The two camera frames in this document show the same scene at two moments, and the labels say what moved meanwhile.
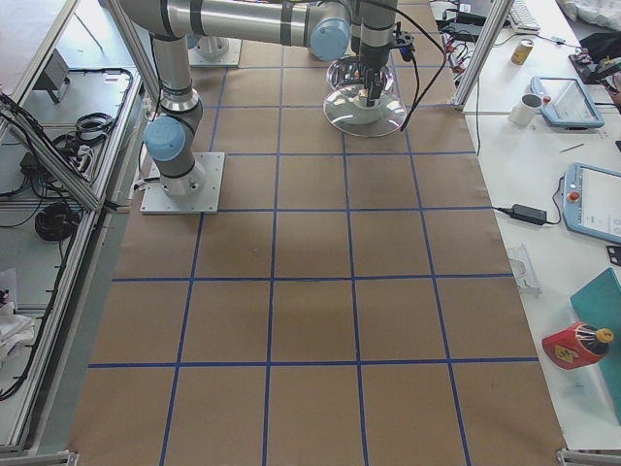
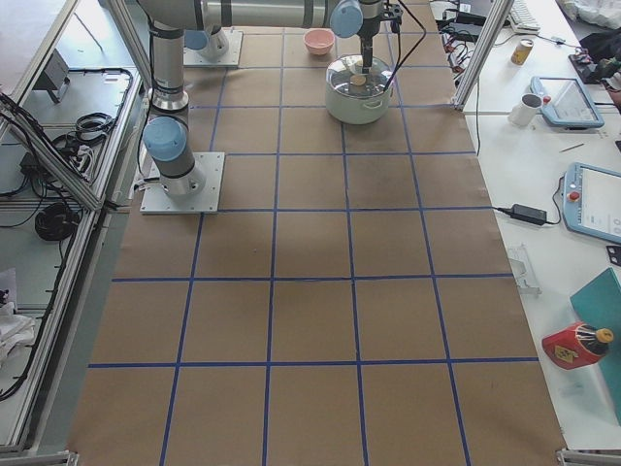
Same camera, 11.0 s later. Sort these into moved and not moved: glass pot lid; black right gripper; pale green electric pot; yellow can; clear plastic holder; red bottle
Moved: glass pot lid; black right gripper
Not moved: yellow can; clear plastic holder; pale green electric pot; red bottle
